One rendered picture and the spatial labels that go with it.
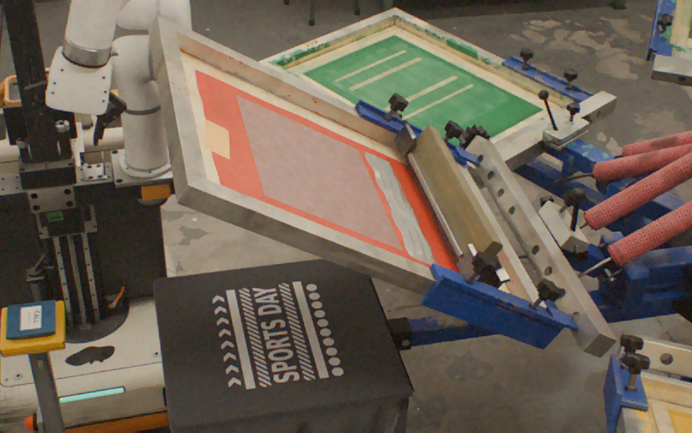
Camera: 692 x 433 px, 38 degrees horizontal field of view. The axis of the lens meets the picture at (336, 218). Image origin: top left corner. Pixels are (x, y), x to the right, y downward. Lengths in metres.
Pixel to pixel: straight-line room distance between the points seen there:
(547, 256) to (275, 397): 0.61
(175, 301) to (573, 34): 3.76
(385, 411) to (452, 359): 1.42
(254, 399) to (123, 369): 1.08
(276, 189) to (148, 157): 0.59
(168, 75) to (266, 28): 3.65
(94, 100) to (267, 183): 0.32
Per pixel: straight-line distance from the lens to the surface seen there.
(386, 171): 2.08
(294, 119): 2.03
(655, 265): 2.33
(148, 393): 3.04
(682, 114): 5.03
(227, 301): 2.21
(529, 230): 2.12
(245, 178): 1.70
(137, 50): 2.14
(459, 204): 1.96
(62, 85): 1.71
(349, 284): 2.25
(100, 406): 3.06
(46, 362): 2.27
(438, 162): 2.07
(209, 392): 2.02
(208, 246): 3.87
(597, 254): 2.24
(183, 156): 1.57
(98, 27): 1.65
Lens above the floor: 2.43
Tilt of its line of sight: 37 degrees down
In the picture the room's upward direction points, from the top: 2 degrees clockwise
